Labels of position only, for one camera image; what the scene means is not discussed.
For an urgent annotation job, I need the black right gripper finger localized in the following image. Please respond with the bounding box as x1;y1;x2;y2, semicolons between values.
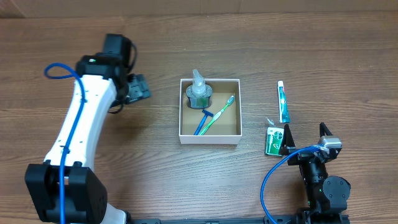
279;124;295;156
320;122;333;137

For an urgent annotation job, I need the green soap packet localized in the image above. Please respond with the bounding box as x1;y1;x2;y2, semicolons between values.
265;118;284;156

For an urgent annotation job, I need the blue toothpaste tube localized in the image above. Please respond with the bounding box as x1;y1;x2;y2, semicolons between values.
277;80;290;123

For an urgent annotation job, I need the clear soap pump bottle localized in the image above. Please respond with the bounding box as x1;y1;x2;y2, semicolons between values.
185;69;213;110

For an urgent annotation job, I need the green toothbrush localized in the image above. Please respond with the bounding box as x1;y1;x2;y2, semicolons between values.
197;95;235;136

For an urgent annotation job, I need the blue disposable razor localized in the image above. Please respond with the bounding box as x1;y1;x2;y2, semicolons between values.
194;110;214;136

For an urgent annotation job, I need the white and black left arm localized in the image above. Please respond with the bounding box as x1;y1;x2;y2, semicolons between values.
25;34;150;223

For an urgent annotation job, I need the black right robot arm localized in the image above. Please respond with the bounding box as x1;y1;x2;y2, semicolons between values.
280;123;351;224

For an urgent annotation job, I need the white cardboard box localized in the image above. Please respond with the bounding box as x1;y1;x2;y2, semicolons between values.
178;78;243;145

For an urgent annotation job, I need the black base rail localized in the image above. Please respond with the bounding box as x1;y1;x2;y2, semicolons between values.
127;215;350;224

